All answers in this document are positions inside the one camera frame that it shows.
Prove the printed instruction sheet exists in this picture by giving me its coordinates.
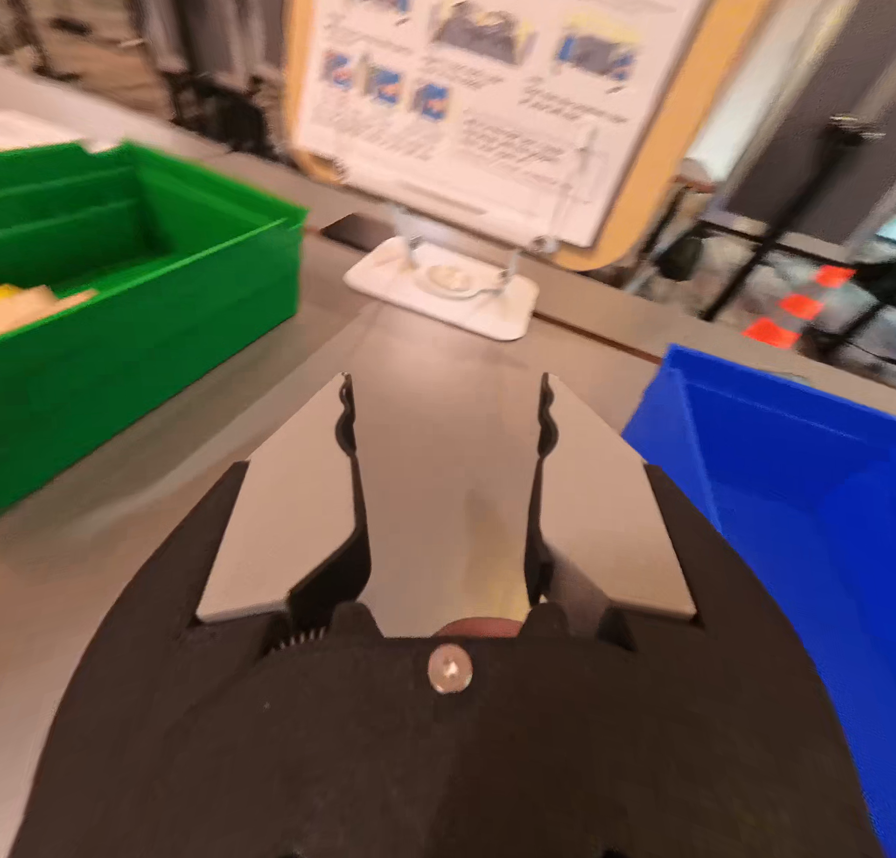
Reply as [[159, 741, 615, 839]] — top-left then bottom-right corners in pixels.
[[294, 0, 729, 249]]

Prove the grey desk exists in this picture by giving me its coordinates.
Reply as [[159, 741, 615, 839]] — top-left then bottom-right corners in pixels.
[[0, 67, 896, 803]]

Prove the medium wooden cube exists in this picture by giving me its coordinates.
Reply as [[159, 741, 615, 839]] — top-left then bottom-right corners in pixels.
[[0, 286, 57, 335]]

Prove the wooden document stand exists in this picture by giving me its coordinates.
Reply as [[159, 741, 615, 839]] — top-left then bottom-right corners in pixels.
[[283, 0, 785, 342]]

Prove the blue plastic bin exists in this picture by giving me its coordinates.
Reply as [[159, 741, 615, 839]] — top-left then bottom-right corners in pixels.
[[622, 343, 896, 838]]

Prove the black phone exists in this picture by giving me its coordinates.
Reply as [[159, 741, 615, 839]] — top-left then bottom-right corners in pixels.
[[321, 213, 396, 251]]

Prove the green plastic bin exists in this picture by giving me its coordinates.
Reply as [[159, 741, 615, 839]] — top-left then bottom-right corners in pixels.
[[0, 140, 309, 512]]

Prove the orange traffic cone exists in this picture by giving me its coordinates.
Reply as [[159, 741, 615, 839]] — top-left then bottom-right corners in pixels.
[[743, 263, 856, 350]]

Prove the white paper sheet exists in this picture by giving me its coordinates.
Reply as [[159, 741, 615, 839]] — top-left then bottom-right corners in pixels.
[[0, 108, 116, 153]]

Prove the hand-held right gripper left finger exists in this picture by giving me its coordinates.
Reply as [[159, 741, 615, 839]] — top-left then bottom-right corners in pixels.
[[195, 372, 372, 631]]

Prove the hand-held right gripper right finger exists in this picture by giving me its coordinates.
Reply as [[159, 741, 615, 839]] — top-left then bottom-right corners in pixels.
[[524, 372, 699, 638]]

